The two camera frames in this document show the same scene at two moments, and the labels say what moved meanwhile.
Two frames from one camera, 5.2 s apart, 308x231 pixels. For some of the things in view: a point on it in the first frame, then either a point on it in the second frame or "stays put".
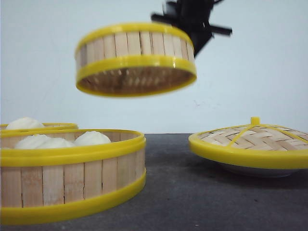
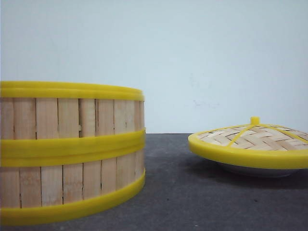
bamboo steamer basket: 40,185 stays put
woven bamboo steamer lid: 255,143 stays put
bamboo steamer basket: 136,59 -> 46,123
